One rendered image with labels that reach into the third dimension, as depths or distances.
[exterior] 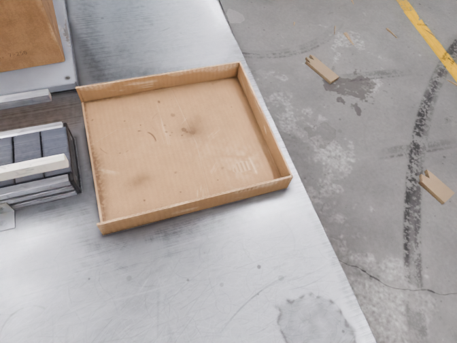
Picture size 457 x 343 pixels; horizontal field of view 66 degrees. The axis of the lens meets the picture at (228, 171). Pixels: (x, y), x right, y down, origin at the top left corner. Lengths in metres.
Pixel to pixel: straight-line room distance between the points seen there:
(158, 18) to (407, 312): 1.33
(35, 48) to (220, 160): 0.37
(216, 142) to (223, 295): 0.26
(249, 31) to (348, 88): 0.66
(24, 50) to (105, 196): 0.30
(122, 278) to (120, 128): 0.26
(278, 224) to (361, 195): 1.13
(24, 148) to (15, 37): 0.20
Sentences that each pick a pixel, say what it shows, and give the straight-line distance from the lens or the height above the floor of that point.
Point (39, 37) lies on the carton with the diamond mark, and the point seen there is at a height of 0.91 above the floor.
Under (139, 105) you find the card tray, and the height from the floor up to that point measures 0.83.
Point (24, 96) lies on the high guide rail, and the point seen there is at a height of 0.96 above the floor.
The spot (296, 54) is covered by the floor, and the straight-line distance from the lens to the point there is 2.11.
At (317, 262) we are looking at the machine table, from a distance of 0.56.
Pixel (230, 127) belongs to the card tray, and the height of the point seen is 0.83.
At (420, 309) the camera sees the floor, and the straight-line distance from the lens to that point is 1.61.
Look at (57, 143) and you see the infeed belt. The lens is 0.59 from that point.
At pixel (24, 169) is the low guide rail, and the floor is 0.91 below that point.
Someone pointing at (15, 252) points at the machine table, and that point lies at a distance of 0.59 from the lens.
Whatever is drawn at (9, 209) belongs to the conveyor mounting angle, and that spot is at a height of 0.84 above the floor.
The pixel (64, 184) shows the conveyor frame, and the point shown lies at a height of 0.87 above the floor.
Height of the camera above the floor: 1.34
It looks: 60 degrees down
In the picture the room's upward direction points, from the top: 12 degrees clockwise
